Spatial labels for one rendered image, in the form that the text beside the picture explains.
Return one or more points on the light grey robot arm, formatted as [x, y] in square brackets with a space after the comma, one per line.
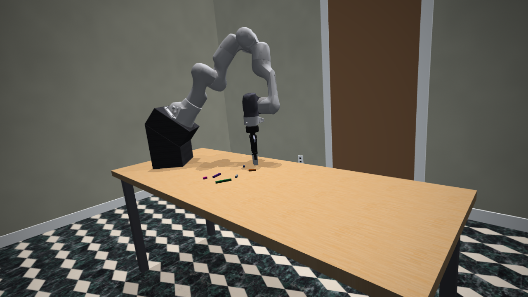
[186, 111]

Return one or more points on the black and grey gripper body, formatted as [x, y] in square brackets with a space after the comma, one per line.
[252, 130]

